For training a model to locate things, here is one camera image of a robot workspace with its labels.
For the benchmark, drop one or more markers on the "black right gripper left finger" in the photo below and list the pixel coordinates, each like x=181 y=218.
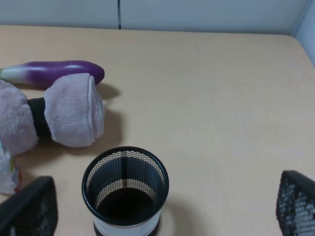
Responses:
x=31 y=212

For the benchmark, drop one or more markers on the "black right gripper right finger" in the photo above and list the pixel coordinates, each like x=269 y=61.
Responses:
x=295 y=207

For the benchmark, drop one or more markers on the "lilac towel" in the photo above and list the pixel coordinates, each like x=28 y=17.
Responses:
x=71 y=113

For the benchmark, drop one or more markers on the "small printed plastic bottle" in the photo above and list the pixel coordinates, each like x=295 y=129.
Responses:
x=10 y=175

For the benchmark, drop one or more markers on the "black mesh pen cup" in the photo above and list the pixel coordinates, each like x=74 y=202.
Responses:
x=125 y=189

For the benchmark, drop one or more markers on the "purple toy eggplant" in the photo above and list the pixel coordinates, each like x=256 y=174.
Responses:
x=44 y=73

